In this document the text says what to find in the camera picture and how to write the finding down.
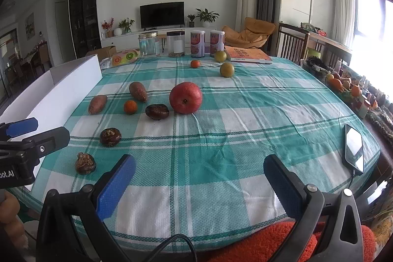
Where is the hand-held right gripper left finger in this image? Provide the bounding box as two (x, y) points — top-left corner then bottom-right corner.
(37, 154), (137, 262)

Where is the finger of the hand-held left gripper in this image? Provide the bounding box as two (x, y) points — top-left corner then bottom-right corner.
(21, 126), (71, 156)
(0, 117), (39, 143)

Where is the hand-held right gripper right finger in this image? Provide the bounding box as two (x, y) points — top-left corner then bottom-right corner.
(263, 154), (365, 262)

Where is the white cardboard box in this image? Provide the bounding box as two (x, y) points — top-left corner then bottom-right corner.
(0, 55), (103, 193)

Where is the person's left hand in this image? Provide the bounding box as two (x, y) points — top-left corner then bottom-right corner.
(0, 190), (26, 250)

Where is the dark brown water chestnut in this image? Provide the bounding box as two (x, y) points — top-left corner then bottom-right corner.
(75, 152), (97, 175)

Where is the dark passion fruit middle left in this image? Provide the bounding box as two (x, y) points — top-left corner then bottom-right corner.
(99, 128), (122, 147)

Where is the reddish sweet potato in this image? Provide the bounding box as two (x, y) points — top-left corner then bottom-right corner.
(88, 95), (108, 115)

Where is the orange fuzzy garment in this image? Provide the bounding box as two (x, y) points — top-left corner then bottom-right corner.
(209, 221), (377, 262)

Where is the wooden dining set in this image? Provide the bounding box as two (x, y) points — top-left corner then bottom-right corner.
(4, 41), (51, 83)

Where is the black smartphone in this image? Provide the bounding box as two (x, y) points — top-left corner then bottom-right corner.
(343, 123), (365, 174)

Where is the dark passion fruit near apple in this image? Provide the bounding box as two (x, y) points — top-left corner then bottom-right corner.
(145, 104), (169, 120)

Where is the teal plaid tablecloth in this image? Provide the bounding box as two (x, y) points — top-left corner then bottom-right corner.
(9, 55), (381, 250)

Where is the brown sweet potato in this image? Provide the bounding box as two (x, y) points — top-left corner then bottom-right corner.
(129, 82), (148, 103)

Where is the brown cardboard box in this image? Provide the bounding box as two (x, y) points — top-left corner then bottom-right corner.
(86, 45), (117, 61)

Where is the floral patterned cushion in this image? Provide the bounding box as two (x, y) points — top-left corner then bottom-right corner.
(367, 188), (393, 246)

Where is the fruit-printed packet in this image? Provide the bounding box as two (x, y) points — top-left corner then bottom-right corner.
(101, 49), (140, 69)

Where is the red apple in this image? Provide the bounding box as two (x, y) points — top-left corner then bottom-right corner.
(169, 82), (203, 114)

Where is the basket of mixed fruit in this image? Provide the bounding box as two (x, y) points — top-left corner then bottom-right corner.
(325, 72), (363, 101)

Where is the dark patterned cloth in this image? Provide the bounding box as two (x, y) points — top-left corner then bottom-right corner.
(364, 107), (393, 141)

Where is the red flower plant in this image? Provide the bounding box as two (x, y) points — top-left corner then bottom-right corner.
(101, 18), (115, 38)

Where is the leafy plant in white vase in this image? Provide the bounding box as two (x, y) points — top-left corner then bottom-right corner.
(113, 18), (135, 37)

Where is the orange book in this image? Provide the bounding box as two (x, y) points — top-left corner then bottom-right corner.
(224, 45), (273, 64)

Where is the black display cabinet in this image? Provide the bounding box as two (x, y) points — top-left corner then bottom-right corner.
(68, 0), (102, 51)

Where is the glass jar with metal lid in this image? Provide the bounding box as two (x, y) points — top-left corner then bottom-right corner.
(138, 32), (160, 58)

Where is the wooden slatted chair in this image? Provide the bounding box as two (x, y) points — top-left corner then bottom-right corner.
(275, 23), (309, 66)

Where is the clear container with black lid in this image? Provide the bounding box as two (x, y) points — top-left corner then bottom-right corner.
(166, 31), (186, 58)

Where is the orange beanbag chair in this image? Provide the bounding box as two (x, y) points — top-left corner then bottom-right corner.
(221, 17), (276, 49)

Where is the pink printed can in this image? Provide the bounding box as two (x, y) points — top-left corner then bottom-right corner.
(210, 30), (225, 57)
(190, 30), (205, 59)

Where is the black television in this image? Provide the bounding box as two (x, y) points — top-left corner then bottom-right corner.
(140, 2), (185, 29)

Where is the large green potted plant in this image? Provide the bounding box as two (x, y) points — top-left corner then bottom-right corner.
(196, 8), (220, 28)

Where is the covered standing air conditioner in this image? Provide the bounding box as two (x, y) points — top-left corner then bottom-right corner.
(235, 0), (259, 33)

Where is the white curtain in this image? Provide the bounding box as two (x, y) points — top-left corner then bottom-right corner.
(332, 0), (357, 48)

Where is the black phone cable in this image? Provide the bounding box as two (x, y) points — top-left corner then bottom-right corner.
(336, 169), (362, 193)

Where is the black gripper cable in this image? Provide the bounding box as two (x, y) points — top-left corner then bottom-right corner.
(144, 234), (197, 262)

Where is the framed wall painting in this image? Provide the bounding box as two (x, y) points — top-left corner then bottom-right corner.
(25, 13), (35, 40)

